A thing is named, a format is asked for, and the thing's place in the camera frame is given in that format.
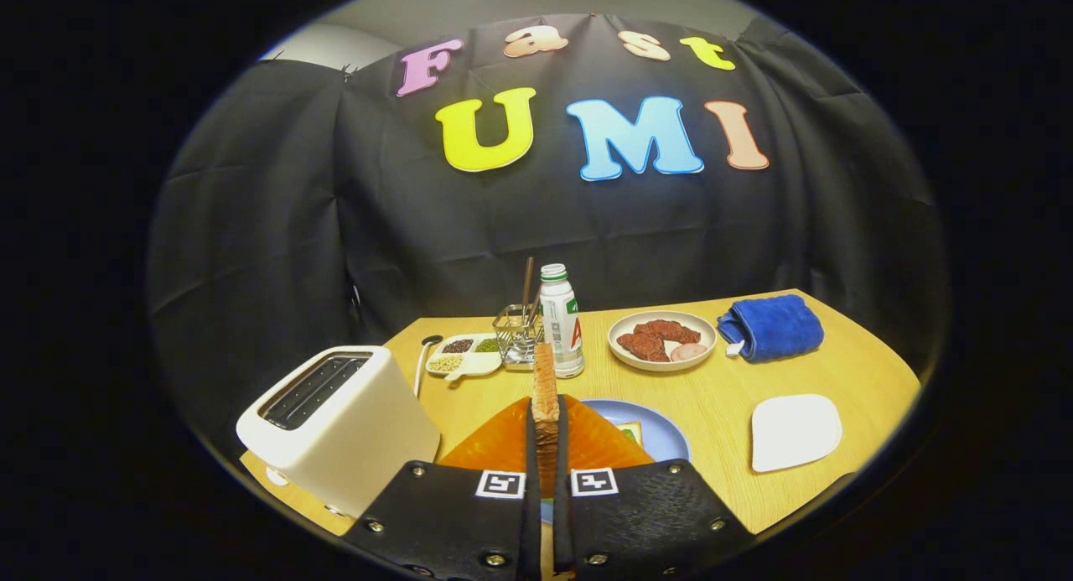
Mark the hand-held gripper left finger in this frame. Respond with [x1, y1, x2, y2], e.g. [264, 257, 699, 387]
[344, 394, 543, 581]

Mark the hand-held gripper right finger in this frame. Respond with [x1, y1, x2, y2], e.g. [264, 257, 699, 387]
[553, 394, 755, 581]

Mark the toasted bread slice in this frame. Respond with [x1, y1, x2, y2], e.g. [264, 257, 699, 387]
[531, 341, 561, 498]

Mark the blue plate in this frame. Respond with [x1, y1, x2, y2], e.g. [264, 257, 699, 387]
[578, 399, 692, 464]

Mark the white divided bean dish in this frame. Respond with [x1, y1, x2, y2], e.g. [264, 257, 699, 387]
[425, 333, 505, 382]

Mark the white toaster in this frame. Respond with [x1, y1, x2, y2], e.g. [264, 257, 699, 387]
[236, 345, 441, 519]

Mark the brown meat patty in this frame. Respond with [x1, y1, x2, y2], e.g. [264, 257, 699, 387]
[633, 319, 702, 345]
[616, 332, 671, 363]

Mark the white bottle green cap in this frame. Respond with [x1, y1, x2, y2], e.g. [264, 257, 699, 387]
[539, 263, 586, 379]

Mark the beige oval plate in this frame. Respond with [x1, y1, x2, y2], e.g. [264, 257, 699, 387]
[607, 310, 718, 372]

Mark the white square plate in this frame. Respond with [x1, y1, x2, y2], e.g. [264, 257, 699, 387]
[750, 393, 843, 474]

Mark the folded blue towel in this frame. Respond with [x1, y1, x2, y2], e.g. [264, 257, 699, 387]
[717, 293, 825, 364]

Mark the black backdrop cloth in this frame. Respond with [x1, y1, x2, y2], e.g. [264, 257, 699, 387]
[147, 13, 952, 481]

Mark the wire utensil basket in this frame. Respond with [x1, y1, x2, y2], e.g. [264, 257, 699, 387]
[492, 303, 544, 371]

